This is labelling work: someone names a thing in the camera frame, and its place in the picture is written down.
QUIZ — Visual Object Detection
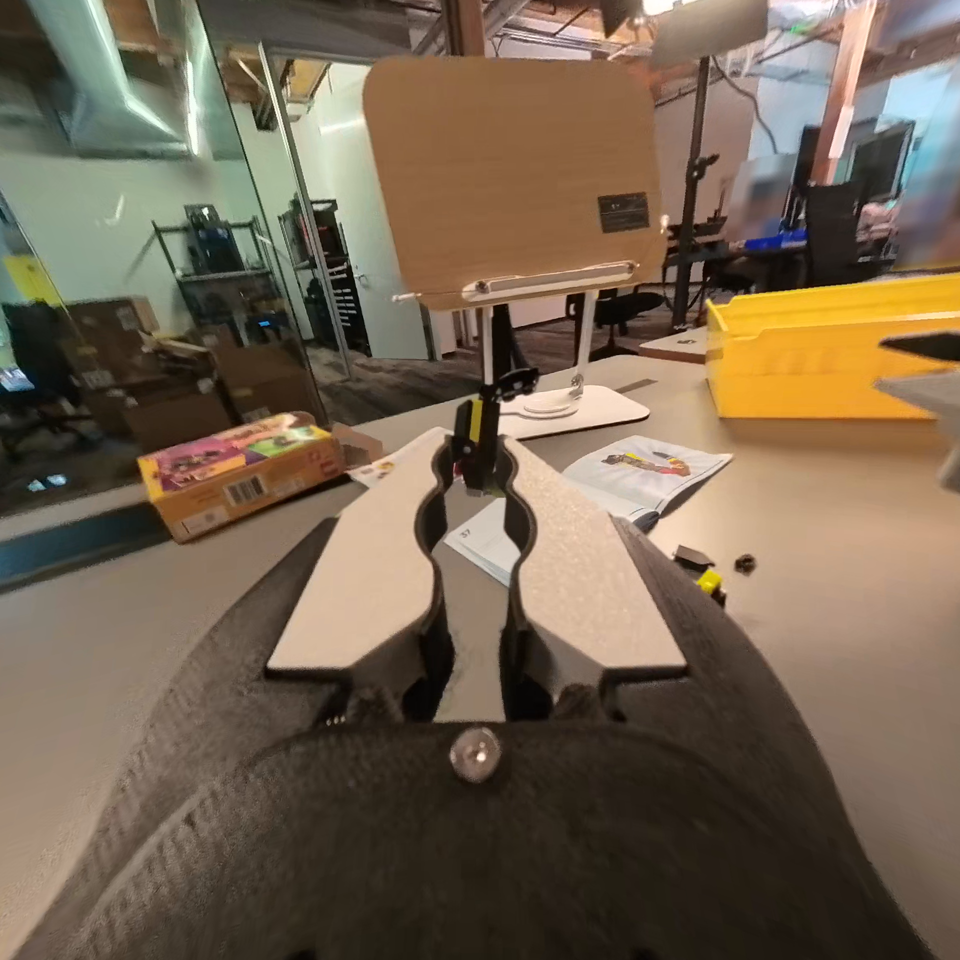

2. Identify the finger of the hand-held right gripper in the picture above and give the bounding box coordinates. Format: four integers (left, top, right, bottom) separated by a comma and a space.
872, 369, 960, 495
879, 332, 960, 372

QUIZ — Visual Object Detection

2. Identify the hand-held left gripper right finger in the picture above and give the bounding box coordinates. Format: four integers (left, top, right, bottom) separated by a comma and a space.
501, 435, 690, 706

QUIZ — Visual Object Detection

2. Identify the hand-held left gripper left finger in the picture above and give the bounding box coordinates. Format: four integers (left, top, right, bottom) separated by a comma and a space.
266, 427, 456, 684

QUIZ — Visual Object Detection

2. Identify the instruction booklet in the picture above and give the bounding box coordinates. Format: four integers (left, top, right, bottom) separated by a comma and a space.
442, 435, 735, 590
346, 448, 410, 490

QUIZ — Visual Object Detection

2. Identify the black yellow lego head assembly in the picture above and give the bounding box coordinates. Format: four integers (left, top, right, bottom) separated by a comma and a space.
452, 366, 541, 502

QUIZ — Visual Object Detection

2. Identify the colourful cardboard lego box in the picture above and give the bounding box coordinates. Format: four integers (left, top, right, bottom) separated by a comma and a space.
137, 411, 385, 545

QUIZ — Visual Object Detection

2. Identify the closed instruction booklet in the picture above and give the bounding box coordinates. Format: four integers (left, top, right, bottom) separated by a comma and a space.
346, 448, 410, 490

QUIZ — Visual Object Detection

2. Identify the yellow plastic bin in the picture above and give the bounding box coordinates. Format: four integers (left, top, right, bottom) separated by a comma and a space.
705, 273, 960, 421

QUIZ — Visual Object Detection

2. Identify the tall black chair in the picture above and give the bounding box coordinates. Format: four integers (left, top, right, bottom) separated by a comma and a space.
806, 183, 873, 288

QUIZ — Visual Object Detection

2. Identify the black computer monitor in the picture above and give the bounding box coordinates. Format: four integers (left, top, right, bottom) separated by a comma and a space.
853, 118, 918, 205

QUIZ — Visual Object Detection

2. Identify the pile of cardboard boxes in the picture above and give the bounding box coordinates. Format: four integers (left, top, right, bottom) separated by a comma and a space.
66, 296, 325, 453

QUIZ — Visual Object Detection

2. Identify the black swivel office chair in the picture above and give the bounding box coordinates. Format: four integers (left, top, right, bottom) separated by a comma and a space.
594, 290, 666, 363

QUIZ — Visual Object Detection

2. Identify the studio light on stand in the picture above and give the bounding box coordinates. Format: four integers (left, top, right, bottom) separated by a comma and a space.
648, 0, 771, 333

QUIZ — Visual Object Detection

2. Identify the wooden book stand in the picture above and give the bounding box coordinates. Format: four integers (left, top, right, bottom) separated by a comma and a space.
362, 56, 670, 442

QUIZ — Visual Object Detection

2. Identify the yellow paper sign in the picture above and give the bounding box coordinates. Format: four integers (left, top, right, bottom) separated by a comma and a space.
0, 253, 42, 305

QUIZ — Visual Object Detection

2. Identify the black wire shelving rack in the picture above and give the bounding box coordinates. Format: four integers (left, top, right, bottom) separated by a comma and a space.
152, 202, 280, 354
279, 197, 374, 359

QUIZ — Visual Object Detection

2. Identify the metal air duct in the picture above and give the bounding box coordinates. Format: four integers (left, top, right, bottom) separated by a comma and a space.
26, 0, 200, 160

